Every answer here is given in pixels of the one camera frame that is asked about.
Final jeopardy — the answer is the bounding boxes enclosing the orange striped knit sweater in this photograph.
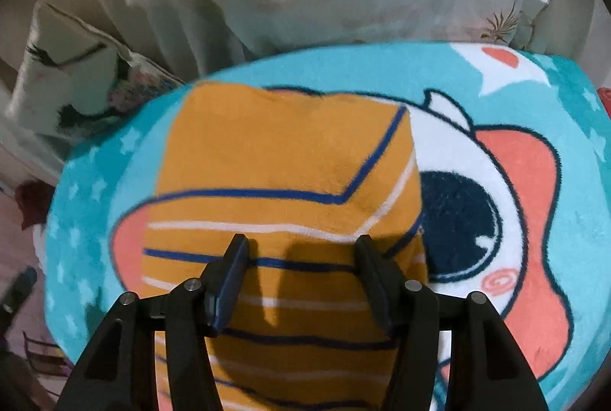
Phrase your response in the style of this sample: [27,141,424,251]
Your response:
[139,83,427,410]

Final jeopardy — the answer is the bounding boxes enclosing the dark red cap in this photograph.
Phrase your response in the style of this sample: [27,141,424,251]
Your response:
[15,181,55,230]

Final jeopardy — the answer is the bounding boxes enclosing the turquoise star cartoon blanket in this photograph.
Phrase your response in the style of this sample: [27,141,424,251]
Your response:
[45,43,610,410]

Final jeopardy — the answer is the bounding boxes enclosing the white crane print pillow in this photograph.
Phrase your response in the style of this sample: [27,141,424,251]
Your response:
[5,2,182,142]

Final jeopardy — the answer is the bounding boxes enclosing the red cloth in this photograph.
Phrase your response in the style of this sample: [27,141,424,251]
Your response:
[596,87,611,116]

